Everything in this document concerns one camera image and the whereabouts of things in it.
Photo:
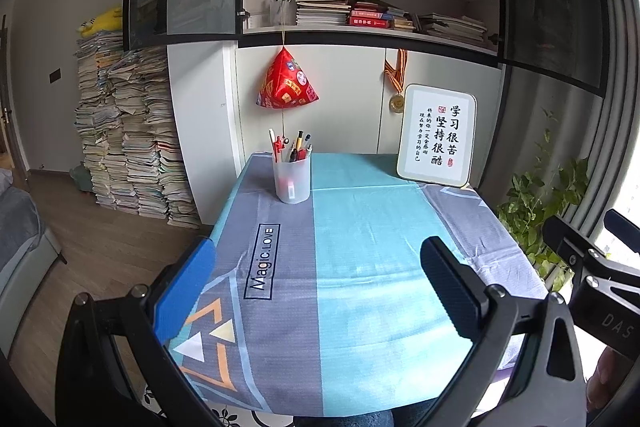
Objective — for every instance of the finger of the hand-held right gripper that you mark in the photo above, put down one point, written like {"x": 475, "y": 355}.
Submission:
{"x": 622, "y": 229}
{"x": 565, "y": 234}

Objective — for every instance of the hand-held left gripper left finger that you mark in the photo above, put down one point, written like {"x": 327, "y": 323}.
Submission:
{"x": 185, "y": 292}

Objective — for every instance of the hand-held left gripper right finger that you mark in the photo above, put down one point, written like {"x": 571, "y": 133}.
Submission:
{"x": 450, "y": 292}

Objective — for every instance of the frosted plastic pen cup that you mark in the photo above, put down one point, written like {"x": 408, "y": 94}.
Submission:
{"x": 292, "y": 187}

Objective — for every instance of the red pen with clip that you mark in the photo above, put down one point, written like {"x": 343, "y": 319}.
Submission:
{"x": 278, "y": 149}

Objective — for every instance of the white pen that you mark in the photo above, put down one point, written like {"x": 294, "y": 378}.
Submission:
{"x": 272, "y": 139}

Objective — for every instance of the orange pen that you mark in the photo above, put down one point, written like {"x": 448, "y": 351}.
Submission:
{"x": 299, "y": 139}

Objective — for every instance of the person's right hand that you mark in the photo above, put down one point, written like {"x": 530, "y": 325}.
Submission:
{"x": 602, "y": 382}

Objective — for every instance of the green potted plant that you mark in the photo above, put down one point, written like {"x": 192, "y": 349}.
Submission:
{"x": 530, "y": 207}

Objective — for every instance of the blue grey tablecloth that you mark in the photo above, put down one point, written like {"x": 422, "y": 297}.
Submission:
{"x": 360, "y": 257}

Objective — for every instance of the framed calligraphy sign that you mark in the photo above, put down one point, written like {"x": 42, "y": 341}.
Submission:
{"x": 415, "y": 167}

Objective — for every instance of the black white floor mat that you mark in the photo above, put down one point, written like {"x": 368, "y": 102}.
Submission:
{"x": 240, "y": 417}

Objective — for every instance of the teal green cloth bundle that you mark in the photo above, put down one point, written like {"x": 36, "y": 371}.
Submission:
{"x": 81, "y": 179}

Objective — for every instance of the person's blue jeans leg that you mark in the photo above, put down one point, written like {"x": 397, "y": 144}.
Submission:
{"x": 350, "y": 419}

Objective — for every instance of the tall pile of paper books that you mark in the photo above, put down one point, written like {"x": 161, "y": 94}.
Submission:
{"x": 130, "y": 132}

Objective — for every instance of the grey bed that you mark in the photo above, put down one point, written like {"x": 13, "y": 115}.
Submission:
{"x": 20, "y": 227}

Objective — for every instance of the gold medal with striped ribbon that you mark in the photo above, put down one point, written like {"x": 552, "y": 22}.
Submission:
{"x": 397, "y": 103}

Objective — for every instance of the right glass cabinet door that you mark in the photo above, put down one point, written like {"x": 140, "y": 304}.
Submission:
{"x": 550, "y": 7}

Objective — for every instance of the wide stack of thin books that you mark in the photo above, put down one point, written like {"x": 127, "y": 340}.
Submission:
{"x": 455, "y": 29}

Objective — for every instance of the red pyramid hanging ornament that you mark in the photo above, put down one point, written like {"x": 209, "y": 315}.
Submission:
{"x": 287, "y": 82}

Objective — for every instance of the small stack of tan books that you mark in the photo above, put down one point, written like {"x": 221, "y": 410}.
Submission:
{"x": 402, "y": 24}

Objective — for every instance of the stack of red books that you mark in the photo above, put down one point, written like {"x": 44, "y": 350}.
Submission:
{"x": 370, "y": 22}

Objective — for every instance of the yellow plush toy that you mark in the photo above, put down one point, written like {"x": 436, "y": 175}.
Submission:
{"x": 107, "y": 19}

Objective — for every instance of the clear pen holder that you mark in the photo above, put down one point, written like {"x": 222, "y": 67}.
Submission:
{"x": 280, "y": 12}

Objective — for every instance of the dark wall switch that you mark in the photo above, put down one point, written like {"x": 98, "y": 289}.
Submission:
{"x": 55, "y": 75}

